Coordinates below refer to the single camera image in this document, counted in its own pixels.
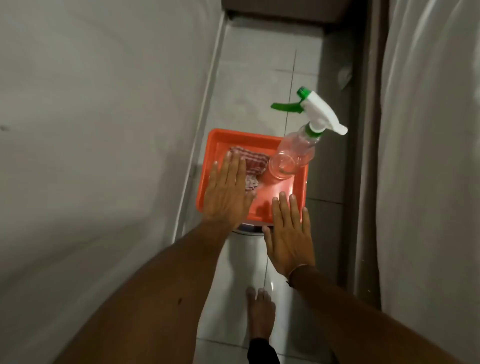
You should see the person's left hand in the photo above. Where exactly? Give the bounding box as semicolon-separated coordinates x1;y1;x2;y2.
202;150;258;228

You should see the person's right hand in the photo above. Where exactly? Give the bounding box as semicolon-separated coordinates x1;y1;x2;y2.
262;191;316;281

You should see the person's right forearm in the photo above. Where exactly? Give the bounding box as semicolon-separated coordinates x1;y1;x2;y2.
288;265;466;364

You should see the person's left forearm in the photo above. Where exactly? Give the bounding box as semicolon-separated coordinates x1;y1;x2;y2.
62;220;241;364

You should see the orange plastic tray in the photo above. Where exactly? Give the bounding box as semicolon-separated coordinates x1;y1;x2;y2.
196;128;310;227

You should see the white round stool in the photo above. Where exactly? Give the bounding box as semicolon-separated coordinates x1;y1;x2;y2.
229;220;276;239

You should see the red checkered cloth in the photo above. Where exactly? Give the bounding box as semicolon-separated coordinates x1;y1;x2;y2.
229;146;271;193

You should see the clear spray bottle green trigger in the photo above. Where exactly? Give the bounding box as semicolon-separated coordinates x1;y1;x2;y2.
268;86;349;180

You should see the person's bare foot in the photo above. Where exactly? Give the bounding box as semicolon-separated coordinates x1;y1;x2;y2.
245;287;277;343

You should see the black trouser leg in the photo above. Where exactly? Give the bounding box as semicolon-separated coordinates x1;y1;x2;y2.
247;337;281;364

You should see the white curtain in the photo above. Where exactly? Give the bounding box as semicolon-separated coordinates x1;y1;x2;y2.
376;0;480;364

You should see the thin wrist bracelet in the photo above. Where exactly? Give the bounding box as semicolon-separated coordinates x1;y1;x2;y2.
286;264;316;288

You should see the dark brown door frame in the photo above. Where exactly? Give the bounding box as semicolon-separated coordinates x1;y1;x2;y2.
221;0;393;313

